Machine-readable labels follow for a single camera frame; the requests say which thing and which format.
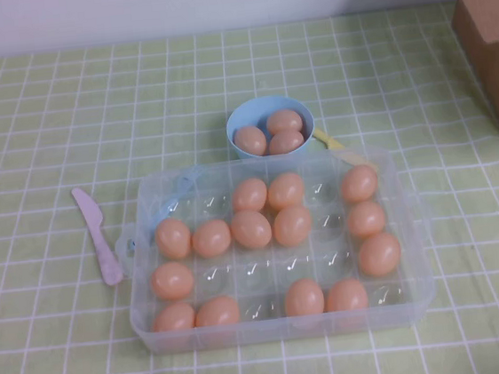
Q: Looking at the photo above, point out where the light blue bowl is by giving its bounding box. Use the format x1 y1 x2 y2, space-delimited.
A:
223 92 319 163

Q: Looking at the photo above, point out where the beige egg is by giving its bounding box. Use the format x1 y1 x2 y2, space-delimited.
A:
345 199 389 240
193 293 242 330
265 171 308 211
323 275 370 314
338 163 381 205
229 175 271 215
355 230 405 280
232 123 269 159
152 216 194 263
189 217 234 261
266 128 307 157
148 300 198 335
228 206 274 253
271 203 315 250
148 259 197 303
264 107 305 137
281 276 327 319

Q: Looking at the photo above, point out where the clear plastic egg box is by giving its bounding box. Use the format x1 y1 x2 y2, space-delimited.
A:
107 139 441 360

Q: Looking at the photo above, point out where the pink plastic knife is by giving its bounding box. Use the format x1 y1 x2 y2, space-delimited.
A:
70 183 126 290

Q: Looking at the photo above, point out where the light blue plastic utensil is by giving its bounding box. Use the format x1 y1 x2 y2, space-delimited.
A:
142 164 212 247

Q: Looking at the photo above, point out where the green checked tablecloth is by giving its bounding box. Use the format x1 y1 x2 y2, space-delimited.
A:
0 0 499 374

